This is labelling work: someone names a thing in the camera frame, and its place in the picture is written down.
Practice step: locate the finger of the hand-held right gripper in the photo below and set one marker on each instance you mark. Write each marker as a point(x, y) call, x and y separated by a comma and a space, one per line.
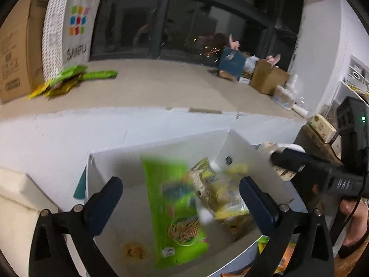
point(311, 171)

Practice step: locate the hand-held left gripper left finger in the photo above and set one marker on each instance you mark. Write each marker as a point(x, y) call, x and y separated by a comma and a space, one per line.
point(107, 199)

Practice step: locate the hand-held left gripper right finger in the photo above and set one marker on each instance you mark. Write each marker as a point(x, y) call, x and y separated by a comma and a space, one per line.
point(256, 205)

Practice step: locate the white cardboard box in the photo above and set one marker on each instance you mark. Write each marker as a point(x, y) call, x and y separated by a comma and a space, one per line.
point(115, 167)

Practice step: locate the large green snack packet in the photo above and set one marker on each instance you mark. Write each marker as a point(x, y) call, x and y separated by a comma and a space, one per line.
point(167, 207)

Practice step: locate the person's right hand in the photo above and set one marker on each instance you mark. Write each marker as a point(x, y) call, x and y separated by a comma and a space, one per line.
point(359, 225)

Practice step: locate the dark wooden side cabinet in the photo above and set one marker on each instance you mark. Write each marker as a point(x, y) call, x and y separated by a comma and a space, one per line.
point(311, 144)

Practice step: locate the pile of mixed snack packets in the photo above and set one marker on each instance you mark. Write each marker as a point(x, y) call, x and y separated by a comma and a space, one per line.
point(219, 199)

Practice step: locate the opened beige tissue pack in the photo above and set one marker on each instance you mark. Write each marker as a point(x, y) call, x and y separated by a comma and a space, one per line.
point(266, 147)

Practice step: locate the white roll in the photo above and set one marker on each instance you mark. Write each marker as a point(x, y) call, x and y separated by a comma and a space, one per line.
point(300, 111)

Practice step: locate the orange snack packet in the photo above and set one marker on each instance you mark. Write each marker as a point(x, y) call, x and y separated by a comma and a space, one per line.
point(286, 258)

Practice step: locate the white drawer organizer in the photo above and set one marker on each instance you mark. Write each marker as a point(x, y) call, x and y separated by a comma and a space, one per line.
point(357, 72)

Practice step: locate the clear plastic container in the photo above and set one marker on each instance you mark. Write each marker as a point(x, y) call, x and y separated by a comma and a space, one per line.
point(284, 98)

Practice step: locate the cream sofa cushion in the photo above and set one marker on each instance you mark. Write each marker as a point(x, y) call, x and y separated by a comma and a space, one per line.
point(17, 207)

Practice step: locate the small open cardboard box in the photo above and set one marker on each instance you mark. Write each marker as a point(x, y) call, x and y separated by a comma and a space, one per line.
point(268, 78)

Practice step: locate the pink curved object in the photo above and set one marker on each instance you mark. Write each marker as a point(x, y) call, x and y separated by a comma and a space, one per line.
point(274, 59)
point(235, 42)

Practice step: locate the long green snack packet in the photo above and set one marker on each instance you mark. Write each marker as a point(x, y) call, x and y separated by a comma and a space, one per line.
point(101, 75)

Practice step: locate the pile of green yellow packets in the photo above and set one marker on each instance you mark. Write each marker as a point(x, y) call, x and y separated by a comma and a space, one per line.
point(62, 82)

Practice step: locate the brown packet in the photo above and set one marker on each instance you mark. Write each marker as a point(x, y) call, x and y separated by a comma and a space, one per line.
point(223, 75)

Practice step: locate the blue paper bag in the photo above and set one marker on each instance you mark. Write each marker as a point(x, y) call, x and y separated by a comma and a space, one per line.
point(232, 63)

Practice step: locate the white paper shopping bag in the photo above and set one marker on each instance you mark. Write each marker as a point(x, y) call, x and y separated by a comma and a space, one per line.
point(77, 34)

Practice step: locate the large brown cardboard box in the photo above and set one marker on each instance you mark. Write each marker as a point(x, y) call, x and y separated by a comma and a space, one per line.
point(17, 49)

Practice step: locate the dark window frame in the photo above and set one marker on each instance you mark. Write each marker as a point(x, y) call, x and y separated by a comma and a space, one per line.
point(161, 20)

